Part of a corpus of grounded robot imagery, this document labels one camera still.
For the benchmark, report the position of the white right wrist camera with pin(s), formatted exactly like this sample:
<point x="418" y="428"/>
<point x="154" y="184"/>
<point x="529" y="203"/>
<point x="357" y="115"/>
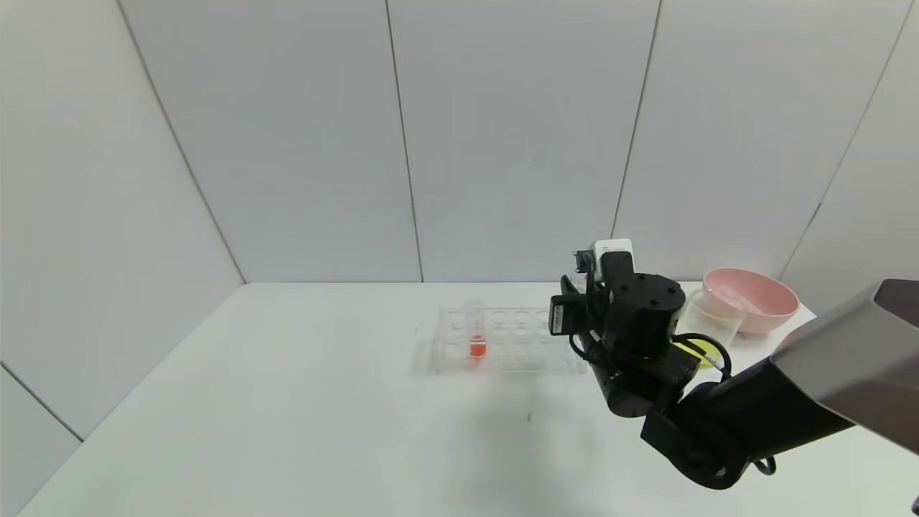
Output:
<point x="610" y="251"/>

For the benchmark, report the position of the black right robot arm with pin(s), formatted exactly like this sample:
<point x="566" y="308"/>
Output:
<point x="754" y="409"/>

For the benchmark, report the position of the clear acrylic test tube rack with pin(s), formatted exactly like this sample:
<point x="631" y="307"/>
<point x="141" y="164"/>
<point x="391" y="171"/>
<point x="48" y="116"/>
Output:
<point x="517" y="345"/>

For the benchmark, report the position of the pink bowl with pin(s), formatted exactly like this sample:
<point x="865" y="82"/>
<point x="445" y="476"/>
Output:
<point x="775" y="305"/>

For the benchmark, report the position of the clear plastic beaker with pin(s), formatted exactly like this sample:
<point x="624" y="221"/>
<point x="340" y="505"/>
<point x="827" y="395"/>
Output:
<point x="718" y="323"/>

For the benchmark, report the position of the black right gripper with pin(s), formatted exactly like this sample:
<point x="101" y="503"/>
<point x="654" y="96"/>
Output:
<point x="561" y="314"/>

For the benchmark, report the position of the test tube with red liquid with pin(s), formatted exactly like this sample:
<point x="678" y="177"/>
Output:
<point x="477" y="348"/>

